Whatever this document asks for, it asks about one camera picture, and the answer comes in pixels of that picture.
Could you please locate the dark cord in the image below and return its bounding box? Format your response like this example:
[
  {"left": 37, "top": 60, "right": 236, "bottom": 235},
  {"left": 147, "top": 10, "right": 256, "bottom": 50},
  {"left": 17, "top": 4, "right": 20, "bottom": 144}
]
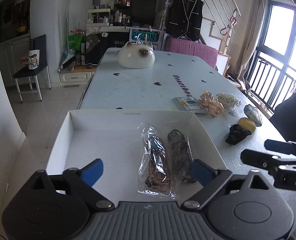
[{"left": 166, "top": 128, "right": 197, "bottom": 184}]

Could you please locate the black soft strap pouch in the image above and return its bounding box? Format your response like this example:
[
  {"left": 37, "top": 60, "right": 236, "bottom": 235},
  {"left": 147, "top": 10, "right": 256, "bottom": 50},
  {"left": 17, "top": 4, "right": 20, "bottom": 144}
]
[{"left": 225, "top": 124, "right": 251, "bottom": 145}]

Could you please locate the blue patterned fluffy cloth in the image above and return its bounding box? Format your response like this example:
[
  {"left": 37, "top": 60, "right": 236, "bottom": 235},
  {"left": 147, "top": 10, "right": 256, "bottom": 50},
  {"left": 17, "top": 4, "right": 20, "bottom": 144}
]
[{"left": 243, "top": 104, "right": 262, "bottom": 127}]

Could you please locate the tan cord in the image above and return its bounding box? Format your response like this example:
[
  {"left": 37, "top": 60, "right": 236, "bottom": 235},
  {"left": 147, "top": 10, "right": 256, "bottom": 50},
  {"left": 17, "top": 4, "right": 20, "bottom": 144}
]
[{"left": 137, "top": 122, "right": 177, "bottom": 201}]

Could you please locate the peach ribbon scrunchie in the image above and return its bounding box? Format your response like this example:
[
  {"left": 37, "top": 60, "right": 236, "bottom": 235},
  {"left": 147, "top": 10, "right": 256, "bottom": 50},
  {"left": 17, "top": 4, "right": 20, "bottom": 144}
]
[{"left": 198, "top": 90, "right": 224, "bottom": 117}]

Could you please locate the white blue tissue packet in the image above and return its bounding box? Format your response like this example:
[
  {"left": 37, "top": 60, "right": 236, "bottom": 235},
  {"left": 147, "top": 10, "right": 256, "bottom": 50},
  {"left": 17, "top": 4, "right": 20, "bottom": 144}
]
[{"left": 174, "top": 96, "right": 206, "bottom": 114}]

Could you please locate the black chair at right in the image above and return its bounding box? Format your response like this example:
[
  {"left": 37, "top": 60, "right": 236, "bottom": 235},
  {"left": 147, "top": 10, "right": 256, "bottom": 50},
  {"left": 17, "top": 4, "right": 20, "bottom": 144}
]
[{"left": 269, "top": 93, "right": 296, "bottom": 141}]

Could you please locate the white shallow tray box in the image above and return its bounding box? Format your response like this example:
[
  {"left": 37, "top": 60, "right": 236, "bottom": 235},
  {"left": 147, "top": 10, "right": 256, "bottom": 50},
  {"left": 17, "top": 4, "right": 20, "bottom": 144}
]
[{"left": 46, "top": 109, "right": 226, "bottom": 204}]

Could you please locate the yellow round sponge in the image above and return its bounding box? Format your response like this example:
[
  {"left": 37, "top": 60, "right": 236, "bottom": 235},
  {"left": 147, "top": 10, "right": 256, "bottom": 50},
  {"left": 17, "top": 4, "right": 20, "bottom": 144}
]
[{"left": 238, "top": 118, "right": 256, "bottom": 133}]

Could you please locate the pink upholstered chair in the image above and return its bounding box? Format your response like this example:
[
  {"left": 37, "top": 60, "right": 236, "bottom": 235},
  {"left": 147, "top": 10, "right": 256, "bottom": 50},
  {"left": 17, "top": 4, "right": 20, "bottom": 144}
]
[{"left": 164, "top": 36, "right": 219, "bottom": 69}]

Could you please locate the white cat face holder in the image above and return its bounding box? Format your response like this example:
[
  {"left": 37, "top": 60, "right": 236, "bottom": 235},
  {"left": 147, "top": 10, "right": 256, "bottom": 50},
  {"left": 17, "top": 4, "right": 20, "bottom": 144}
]
[{"left": 118, "top": 42, "right": 155, "bottom": 69}]

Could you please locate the white cartoon tote bag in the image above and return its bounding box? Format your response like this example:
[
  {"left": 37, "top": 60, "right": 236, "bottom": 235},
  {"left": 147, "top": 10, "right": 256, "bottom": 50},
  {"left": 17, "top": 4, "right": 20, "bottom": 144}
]
[{"left": 28, "top": 49, "right": 40, "bottom": 70}]

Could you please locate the green bag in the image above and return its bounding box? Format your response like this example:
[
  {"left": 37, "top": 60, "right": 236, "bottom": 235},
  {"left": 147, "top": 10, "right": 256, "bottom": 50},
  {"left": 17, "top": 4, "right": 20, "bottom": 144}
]
[{"left": 68, "top": 34, "right": 85, "bottom": 51}]

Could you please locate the dark blue chair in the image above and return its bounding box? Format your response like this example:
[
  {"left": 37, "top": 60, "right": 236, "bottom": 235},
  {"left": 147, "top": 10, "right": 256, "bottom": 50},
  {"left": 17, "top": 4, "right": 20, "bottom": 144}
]
[{"left": 13, "top": 34, "right": 52, "bottom": 103}]

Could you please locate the teal poison sign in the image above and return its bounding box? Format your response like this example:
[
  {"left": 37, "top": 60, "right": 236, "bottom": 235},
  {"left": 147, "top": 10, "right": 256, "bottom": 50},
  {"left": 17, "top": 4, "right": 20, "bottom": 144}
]
[{"left": 129, "top": 29, "right": 160, "bottom": 43}]

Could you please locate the white tiered shelf rack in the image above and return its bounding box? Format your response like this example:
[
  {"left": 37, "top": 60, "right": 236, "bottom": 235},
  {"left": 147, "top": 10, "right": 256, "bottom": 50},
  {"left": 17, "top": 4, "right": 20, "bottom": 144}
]
[{"left": 86, "top": 8, "right": 111, "bottom": 28}]

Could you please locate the black jacket white piping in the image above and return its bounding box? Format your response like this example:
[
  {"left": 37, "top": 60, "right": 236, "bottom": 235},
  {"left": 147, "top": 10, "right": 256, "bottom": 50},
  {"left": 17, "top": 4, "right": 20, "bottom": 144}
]
[{"left": 166, "top": 0, "right": 204, "bottom": 41}]

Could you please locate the cream string bundle in bag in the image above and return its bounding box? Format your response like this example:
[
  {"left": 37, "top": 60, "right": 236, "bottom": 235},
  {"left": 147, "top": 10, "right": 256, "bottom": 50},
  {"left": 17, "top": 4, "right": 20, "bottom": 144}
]
[{"left": 216, "top": 93, "right": 242, "bottom": 110}]

